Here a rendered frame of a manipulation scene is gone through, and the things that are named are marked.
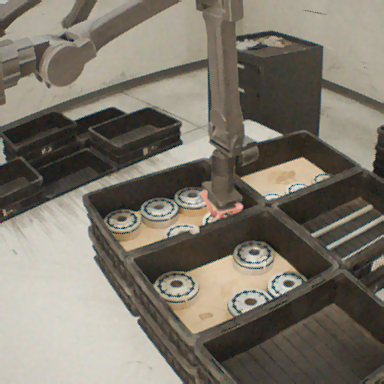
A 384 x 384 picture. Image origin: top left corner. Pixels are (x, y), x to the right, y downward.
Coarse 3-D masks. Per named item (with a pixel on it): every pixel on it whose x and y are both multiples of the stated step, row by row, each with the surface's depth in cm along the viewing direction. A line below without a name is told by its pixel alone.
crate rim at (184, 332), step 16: (272, 208) 126; (224, 224) 121; (288, 224) 121; (176, 240) 116; (304, 240) 115; (128, 256) 111; (144, 256) 112; (144, 288) 105; (160, 304) 98; (272, 304) 97; (176, 320) 94; (192, 336) 90
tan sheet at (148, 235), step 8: (184, 216) 142; (192, 216) 142; (200, 216) 142; (144, 224) 139; (176, 224) 139; (192, 224) 139; (200, 224) 139; (144, 232) 136; (152, 232) 136; (160, 232) 136; (128, 240) 133; (136, 240) 133; (144, 240) 133; (152, 240) 133; (128, 248) 130
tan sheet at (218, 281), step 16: (192, 272) 122; (208, 272) 122; (224, 272) 121; (272, 272) 121; (208, 288) 117; (224, 288) 116; (240, 288) 116; (256, 288) 116; (208, 304) 112; (224, 304) 112; (192, 320) 107; (208, 320) 107; (224, 320) 107
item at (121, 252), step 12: (168, 168) 144; (180, 168) 145; (132, 180) 139; (96, 192) 134; (84, 204) 132; (264, 204) 128; (96, 216) 125; (228, 216) 124; (108, 228) 120; (204, 228) 120; (108, 240) 119; (168, 240) 116; (120, 252) 113; (132, 252) 113
